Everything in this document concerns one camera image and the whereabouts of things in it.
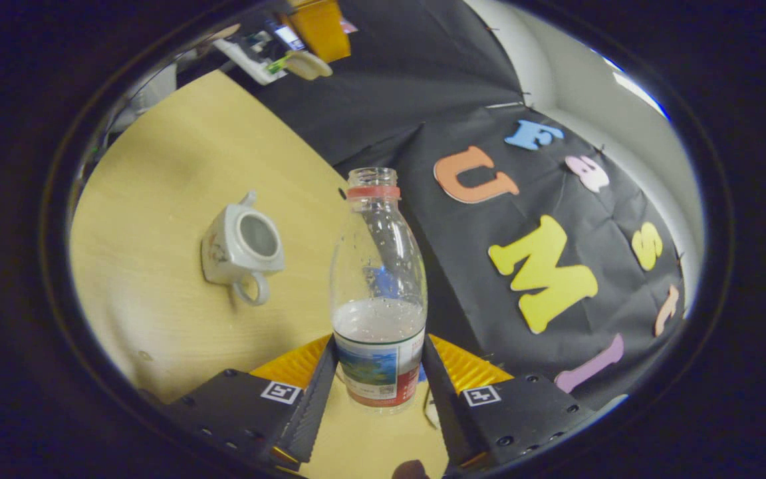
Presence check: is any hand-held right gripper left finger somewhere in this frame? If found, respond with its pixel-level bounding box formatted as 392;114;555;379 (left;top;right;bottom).
156;334;339;470

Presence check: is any white side shelf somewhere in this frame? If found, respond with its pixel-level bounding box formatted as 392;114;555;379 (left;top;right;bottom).
213;37;285;86

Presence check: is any computer monitor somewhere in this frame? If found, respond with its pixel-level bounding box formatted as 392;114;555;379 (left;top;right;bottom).
270;20;307;53

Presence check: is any ceiling light panel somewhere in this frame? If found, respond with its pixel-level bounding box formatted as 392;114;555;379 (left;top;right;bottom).
612;67;670;120

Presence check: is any white ceramic teacup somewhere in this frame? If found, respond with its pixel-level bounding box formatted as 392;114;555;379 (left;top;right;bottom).
201;191;286;307

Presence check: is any clear plastic water bottle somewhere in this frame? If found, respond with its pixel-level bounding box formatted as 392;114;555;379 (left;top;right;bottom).
328;168;428;414

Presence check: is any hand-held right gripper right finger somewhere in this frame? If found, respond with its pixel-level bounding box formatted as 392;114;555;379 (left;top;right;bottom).
420;334;599;472

